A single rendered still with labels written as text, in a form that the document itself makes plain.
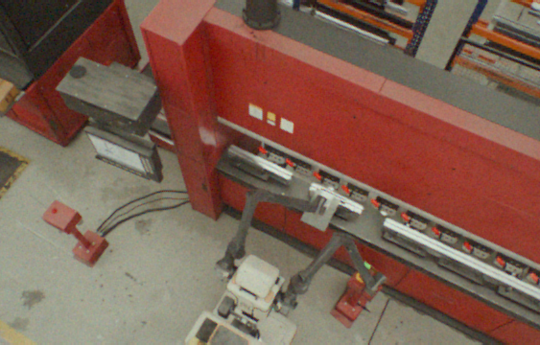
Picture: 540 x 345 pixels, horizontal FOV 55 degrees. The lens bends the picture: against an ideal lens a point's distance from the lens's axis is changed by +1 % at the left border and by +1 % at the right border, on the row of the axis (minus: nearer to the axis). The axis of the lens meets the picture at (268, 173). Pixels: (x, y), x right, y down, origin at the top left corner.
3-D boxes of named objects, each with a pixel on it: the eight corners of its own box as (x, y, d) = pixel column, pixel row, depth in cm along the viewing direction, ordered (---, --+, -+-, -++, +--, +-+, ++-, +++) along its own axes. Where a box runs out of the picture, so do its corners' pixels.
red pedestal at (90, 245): (72, 257, 440) (35, 220, 366) (90, 233, 450) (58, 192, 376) (91, 268, 436) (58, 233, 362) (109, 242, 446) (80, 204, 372)
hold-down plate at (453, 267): (436, 264, 352) (438, 264, 349) (439, 258, 354) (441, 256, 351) (481, 286, 346) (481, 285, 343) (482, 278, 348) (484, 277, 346)
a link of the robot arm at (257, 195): (246, 185, 306) (253, 193, 298) (264, 187, 313) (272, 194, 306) (224, 251, 319) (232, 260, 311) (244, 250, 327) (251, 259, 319)
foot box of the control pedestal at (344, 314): (328, 312, 422) (330, 310, 412) (346, 289, 431) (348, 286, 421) (349, 329, 417) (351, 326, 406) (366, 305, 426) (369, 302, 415)
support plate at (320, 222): (299, 219, 352) (299, 219, 352) (316, 189, 363) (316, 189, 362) (323, 232, 349) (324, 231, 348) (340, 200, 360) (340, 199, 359)
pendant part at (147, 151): (99, 159, 343) (82, 130, 311) (109, 145, 348) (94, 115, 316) (160, 184, 335) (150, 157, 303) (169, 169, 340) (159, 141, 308)
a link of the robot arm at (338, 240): (336, 225, 308) (344, 233, 299) (348, 236, 315) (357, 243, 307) (286, 282, 309) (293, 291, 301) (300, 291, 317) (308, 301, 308)
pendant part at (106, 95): (97, 162, 357) (53, 87, 282) (115, 134, 368) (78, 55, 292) (162, 189, 349) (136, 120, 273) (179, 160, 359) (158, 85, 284)
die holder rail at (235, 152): (228, 156, 387) (227, 150, 379) (232, 150, 390) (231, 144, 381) (288, 185, 377) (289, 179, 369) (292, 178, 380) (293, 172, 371)
